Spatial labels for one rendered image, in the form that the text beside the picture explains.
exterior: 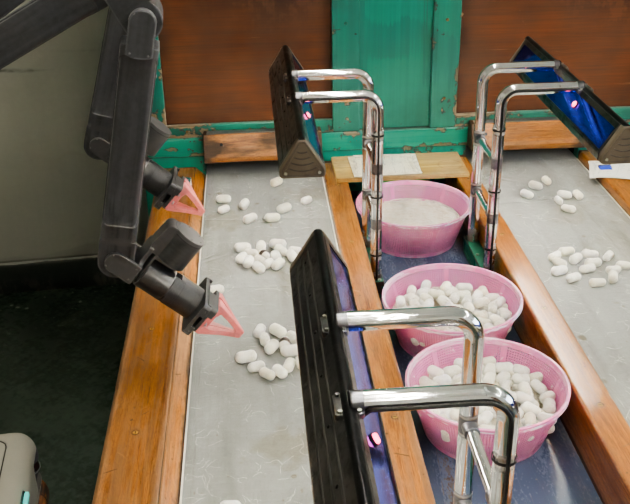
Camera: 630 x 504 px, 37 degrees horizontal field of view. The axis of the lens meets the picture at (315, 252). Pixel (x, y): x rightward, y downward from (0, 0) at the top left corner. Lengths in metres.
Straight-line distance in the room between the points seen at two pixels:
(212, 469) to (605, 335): 0.77
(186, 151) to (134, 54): 1.08
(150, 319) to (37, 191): 1.69
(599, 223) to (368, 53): 0.70
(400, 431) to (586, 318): 0.52
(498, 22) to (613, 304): 0.85
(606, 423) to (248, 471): 0.55
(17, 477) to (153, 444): 0.83
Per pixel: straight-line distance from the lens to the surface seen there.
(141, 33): 1.35
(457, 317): 1.05
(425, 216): 2.18
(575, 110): 1.87
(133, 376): 1.60
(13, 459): 2.28
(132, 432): 1.47
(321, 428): 0.94
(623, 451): 1.46
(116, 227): 1.47
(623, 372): 1.68
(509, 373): 1.64
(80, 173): 3.35
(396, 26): 2.36
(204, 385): 1.60
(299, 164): 1.59
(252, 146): 2.36
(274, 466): 1.42
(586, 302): 1.87
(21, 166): 3.36
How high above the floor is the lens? 1.65
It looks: 27 degrees down
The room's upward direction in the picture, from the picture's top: 1 degrees counter-clockwise
